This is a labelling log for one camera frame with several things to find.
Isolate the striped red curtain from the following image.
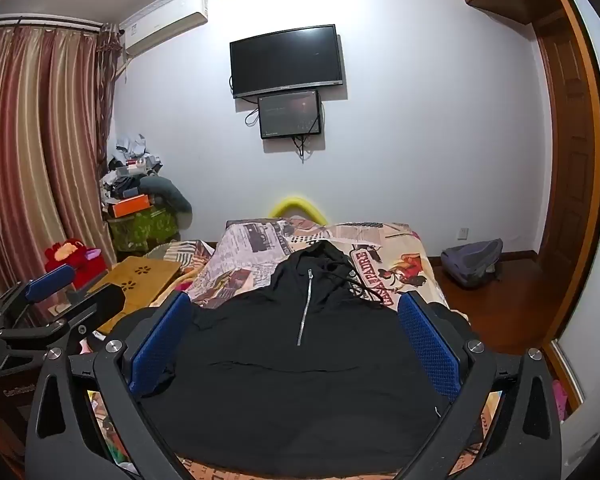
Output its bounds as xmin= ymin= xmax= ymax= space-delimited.
xmin=0 ymin=22 xmax=120 ymax=306

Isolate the wooden lap table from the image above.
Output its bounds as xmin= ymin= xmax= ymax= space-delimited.
xmin=85 ymin=256 xmax=183 ymax=333

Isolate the small black wall monitor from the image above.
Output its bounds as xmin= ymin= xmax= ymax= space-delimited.
xmin=258 ymin=89 xmax=323 ymax=140

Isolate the black wall television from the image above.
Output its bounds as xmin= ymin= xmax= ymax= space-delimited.
xmin=229 ymin=24 xmax=344 ymax=99

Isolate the grey backpack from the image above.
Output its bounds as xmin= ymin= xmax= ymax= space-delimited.
xmin=440 ymin=238 xmax=504 ymax=289

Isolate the wooden door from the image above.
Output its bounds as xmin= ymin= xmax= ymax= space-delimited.
xmin=532 ymin=7 xmax=600 ymax=341

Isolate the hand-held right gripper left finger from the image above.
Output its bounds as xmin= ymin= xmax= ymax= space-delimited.
xmin=25 ymin=291 xmax=196 ymax=480

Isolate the grey-green pillow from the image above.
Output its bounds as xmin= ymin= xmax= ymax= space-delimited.
xmin=139 ymin=176 xmax=193 ymax=217

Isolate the orange box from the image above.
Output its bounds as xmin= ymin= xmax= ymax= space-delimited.
xmin=107 ymin=194 xmax=156 ymax=218

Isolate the printed bed sheet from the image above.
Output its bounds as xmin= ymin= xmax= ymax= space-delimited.
xmin=85 ymin=215 xmax=503 ymax=480

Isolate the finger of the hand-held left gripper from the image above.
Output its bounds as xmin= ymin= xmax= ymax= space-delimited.
xmin=0 ymin=264 xmax=77 ymax=317
xmin=0 ymin=285 xmax=127 ymax=346

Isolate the red plush toy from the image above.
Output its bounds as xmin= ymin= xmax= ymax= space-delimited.
xmin=44 ymin=240 xmax=106 ymax=291

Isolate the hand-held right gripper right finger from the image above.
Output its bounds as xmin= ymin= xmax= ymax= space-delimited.
xmin=397 ymin=290 xmax=563 ymax=480

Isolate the black zip hoodie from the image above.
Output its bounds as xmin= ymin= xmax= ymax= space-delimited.
xmin=112 ymin=240 xmax=481 ymax=478

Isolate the yellow foam tube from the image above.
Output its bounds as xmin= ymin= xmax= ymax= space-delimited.
xmin=271 ymin=194 xmax=328 ymax=224

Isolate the black monitor cable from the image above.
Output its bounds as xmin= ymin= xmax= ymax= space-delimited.
xmin=292 ymin=134 xmax=315 ymax=162

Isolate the pink slipper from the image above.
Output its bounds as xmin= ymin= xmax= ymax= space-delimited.
xmin=551 ymin=379 xmax=569 ymax=423

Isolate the white air conditioner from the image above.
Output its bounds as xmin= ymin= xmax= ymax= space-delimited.
xmin=119 ymin=0 xmax=210 ymax=58

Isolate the pile of clutter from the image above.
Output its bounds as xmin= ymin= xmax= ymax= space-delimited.
xmin=100 ymin=132 xmax=163 ymax=206

